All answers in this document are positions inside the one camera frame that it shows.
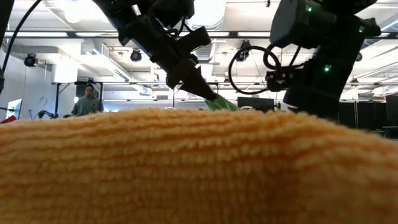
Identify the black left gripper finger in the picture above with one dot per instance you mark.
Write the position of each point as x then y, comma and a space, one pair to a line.
197, 79
194, 88

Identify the green microfiber towel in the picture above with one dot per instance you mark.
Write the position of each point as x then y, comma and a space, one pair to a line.
222, 104

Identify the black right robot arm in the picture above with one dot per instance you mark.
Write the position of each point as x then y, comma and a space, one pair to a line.
326, 25

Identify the orange microfiber towel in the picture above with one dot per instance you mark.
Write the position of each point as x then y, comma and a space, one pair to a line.
199, 171

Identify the black ceiling spotlight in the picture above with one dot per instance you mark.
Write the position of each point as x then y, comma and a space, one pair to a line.
30, 60
359, 57
244, 53
136, 56

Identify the black partition screen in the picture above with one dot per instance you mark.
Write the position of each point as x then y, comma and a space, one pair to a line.
363, 115

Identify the black wide monitor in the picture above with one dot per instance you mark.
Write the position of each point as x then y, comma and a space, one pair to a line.
255, 104

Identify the person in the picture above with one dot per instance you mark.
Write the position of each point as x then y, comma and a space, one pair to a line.
87, 105

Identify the tilted computer monitor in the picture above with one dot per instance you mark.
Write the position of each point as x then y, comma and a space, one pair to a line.
15, 109

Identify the red object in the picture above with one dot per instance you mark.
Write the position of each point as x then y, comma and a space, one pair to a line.
7, 119

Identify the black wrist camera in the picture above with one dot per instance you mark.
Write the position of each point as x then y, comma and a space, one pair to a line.
194, 39
281, 79

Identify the black metal frame stand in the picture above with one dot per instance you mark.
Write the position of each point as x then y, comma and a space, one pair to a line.
57, 99

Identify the overhead light rail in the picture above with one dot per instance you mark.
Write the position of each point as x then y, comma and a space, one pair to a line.
31, 34

